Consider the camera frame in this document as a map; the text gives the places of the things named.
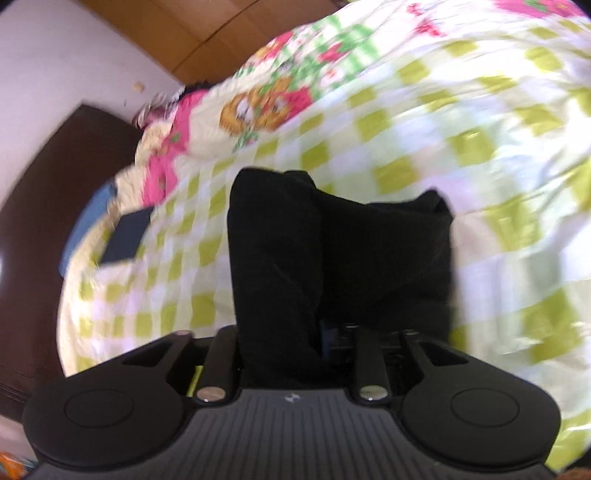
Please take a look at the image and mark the black pants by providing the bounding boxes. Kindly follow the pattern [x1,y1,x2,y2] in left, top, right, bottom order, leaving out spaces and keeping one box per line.
[228,168,453,389]

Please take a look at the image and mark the checkered cartoon bed quilt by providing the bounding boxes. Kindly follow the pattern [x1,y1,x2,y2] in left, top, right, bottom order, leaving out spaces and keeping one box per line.
[57,1,590,470]

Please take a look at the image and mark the wooden wardrobe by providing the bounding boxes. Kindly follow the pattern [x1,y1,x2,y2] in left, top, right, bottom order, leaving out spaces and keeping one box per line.
[82,0,346,83]

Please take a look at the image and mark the dark blue flat book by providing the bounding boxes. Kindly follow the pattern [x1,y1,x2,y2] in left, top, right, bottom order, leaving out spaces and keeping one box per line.
[99,207,154,266]

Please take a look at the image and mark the blue pillow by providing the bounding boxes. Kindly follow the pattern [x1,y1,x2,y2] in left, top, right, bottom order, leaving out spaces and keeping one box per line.
[58,179,117,278]

